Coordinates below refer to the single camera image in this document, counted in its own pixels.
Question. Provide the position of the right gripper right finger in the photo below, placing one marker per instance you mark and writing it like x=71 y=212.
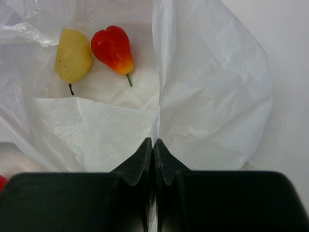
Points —
x=223 y=201

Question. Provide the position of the white plastic bag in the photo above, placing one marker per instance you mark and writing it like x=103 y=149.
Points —
x=201 y=84

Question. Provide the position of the yellow fake pear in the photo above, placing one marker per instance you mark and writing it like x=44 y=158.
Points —
x=73 y=58

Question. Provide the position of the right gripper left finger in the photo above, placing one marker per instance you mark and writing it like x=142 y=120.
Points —
x=117 y=201

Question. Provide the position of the red fake apple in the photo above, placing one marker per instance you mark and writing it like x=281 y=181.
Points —
x=3 y=182

